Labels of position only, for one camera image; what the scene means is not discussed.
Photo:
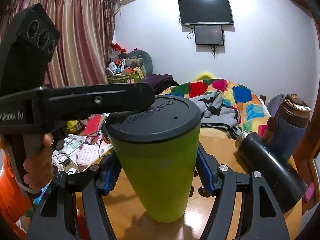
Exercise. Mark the grey black striped garment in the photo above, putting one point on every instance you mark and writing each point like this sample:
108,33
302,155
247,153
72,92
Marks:
215,114

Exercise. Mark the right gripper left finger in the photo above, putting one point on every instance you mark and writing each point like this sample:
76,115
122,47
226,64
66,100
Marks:
55,216

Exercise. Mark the green tall thermos cup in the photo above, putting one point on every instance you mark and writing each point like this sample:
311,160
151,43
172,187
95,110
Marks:
157,149

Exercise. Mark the wall mounted black television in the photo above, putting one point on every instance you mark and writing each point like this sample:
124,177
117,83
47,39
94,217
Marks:
193,12

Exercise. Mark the grey round cushion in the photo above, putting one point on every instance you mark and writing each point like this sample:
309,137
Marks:
146,58

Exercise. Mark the green basket of clutter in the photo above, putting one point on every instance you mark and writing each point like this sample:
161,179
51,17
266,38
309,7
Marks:
124,78

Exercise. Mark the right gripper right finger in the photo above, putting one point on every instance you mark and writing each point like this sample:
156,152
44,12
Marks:
260,214

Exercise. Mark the colourful patchwork quilt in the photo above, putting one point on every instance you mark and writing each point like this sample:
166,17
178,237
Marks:
253,112

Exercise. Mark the striped red gold curtain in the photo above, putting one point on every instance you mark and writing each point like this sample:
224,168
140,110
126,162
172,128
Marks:
87,29

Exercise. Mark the black thermos lying down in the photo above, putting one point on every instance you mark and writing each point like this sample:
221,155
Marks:
283,180

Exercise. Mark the small black wall monitor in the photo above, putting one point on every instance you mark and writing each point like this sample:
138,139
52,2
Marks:
209,35

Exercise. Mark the blue bottle brown lid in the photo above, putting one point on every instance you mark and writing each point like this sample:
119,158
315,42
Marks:
292,120

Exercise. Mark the dark purple blanket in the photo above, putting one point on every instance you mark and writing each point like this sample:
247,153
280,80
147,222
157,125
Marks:
160,82

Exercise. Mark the red booklet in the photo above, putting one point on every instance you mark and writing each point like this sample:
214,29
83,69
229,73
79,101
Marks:
94,125

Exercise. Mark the person's left hand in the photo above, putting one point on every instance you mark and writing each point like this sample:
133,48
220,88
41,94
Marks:
39,166

